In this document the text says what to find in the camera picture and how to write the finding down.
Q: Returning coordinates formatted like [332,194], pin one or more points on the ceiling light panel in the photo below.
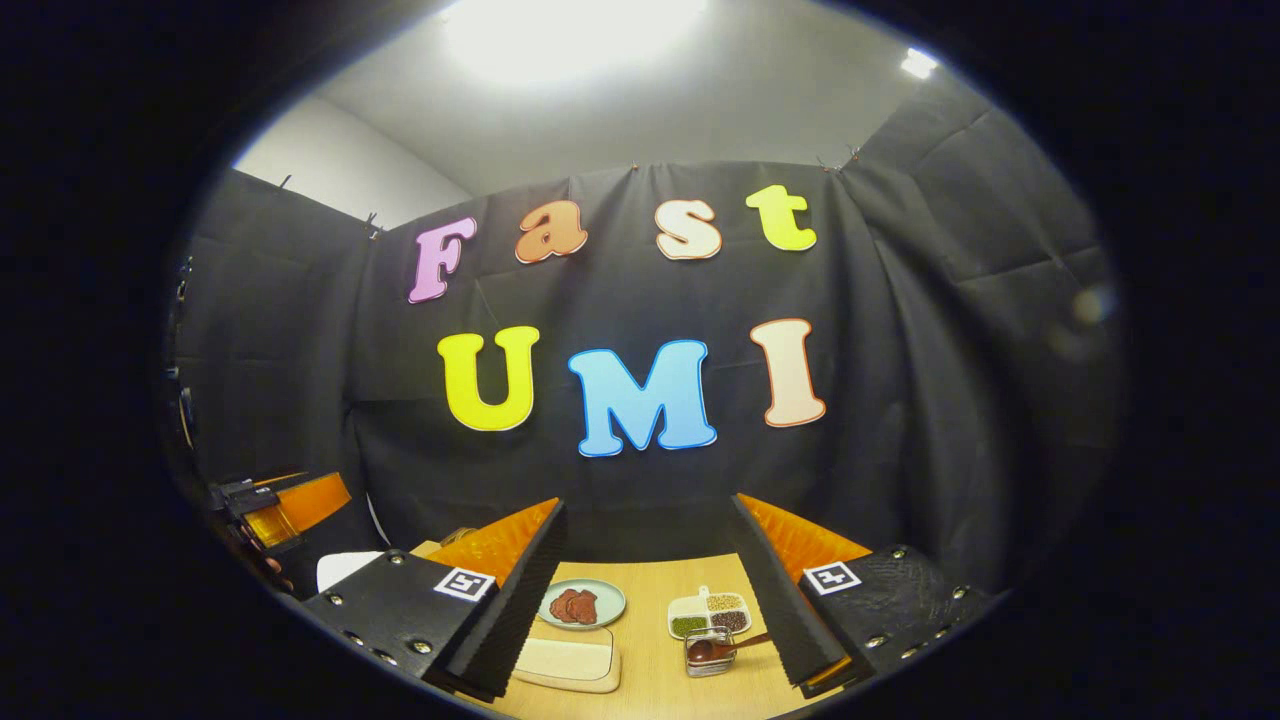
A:
[919,63]
[570,35]

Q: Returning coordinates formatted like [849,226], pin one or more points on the black backdrop cloth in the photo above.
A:
[950,350]

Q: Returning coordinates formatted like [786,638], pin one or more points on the glass dish of rice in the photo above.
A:
[565,660]

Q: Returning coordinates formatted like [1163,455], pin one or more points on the toast slice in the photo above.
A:
[458,536]

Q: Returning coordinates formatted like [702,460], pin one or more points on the wooden spoon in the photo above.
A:
[705,650]

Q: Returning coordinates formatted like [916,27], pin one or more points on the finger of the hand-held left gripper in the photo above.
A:
[305,502]

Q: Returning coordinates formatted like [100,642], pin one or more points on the brown meat slices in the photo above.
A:
[573,606]

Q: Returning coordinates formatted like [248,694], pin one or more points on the light blue plate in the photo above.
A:
[612,600]

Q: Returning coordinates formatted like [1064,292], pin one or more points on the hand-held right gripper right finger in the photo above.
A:
[780,610]

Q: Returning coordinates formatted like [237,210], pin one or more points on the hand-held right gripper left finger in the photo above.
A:
[515,610]

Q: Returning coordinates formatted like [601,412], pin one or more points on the white divided bean tray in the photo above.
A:
[712,605]

